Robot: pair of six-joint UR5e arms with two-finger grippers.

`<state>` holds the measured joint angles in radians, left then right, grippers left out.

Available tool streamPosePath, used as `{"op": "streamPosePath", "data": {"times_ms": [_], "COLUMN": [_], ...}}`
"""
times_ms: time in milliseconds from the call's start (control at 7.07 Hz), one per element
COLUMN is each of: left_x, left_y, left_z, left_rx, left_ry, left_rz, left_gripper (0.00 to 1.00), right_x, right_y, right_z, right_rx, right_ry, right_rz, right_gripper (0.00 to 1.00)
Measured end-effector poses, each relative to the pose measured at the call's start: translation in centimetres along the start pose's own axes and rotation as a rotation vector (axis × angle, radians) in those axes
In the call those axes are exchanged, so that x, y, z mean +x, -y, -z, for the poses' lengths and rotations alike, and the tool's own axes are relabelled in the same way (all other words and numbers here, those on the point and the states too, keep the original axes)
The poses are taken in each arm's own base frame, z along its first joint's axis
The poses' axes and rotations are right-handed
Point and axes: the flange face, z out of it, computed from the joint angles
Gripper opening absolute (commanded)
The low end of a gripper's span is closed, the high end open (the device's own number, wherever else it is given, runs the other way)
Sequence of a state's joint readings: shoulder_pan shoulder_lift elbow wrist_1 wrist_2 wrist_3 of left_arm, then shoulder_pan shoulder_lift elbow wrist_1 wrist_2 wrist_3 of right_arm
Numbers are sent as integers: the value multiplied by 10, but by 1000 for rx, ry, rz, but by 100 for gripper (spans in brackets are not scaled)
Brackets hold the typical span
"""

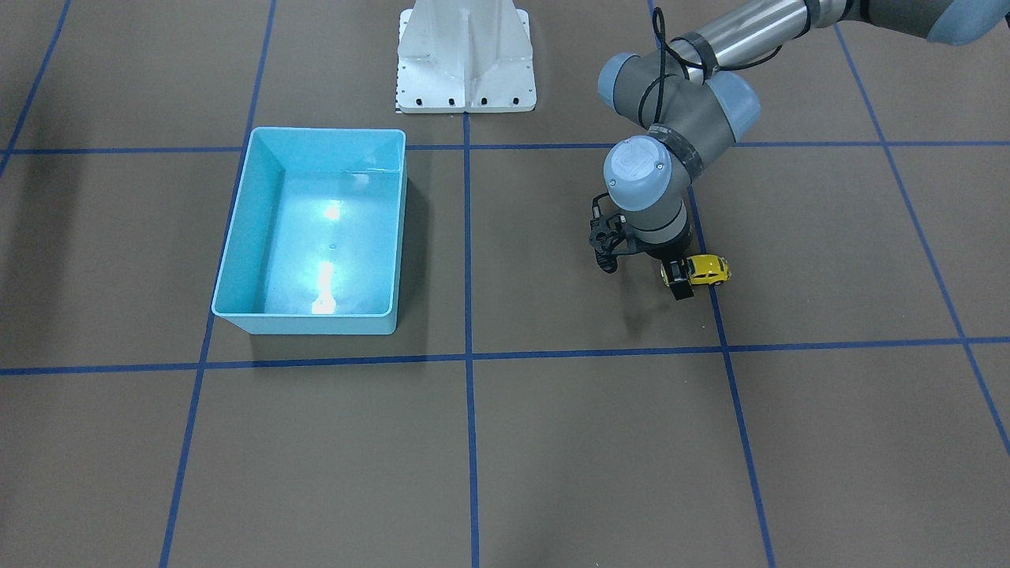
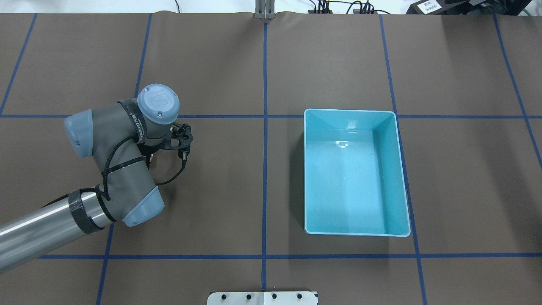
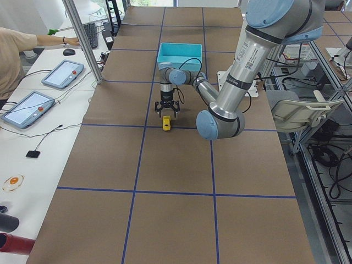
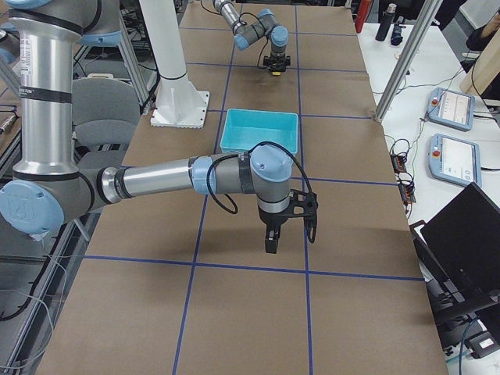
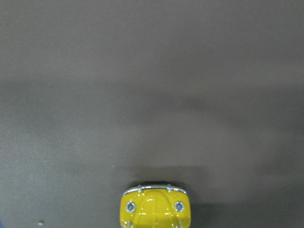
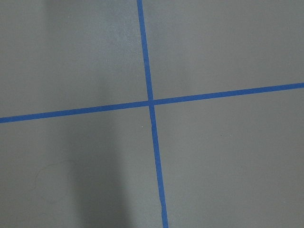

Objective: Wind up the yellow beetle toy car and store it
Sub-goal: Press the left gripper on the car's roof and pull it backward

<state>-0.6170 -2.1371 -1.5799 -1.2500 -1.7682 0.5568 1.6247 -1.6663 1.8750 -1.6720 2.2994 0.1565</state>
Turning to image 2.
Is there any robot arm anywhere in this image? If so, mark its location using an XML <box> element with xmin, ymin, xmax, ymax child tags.
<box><xmin>0</xmin><ymin>84</ymin><xmax>180</xmax><ymax>272</ymax></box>

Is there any turquoise plastic bin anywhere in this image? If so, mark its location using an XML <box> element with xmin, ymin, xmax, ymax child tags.
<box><xmin>303</xmin><ymin>108</ymin><xmax>412</xmax><ymax>237</ymax></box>

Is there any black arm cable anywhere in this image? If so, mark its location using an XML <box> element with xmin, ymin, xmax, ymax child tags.
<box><xmin>42</xmin><ymin>127</ymin><xmax>189</xmax><ymax>208</ymax></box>

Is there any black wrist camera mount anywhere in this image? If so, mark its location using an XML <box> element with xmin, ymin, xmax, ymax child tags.
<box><xmin>138</xmin><ymin>123</ymin><xmax>194</xmax><ymax>161</ymax></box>

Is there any grey aluminium frame post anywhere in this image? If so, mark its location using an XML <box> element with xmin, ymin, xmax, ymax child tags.
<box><xmin>255</xmin><ymin>0</ymin><xmax>276</xmax><ymax>20</ymax></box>

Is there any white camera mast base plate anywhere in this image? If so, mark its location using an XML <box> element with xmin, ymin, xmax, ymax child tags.
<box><xmin>207</xmin><ymin>291</ymin><xmax>319</xmax><ymax>305</ymax></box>

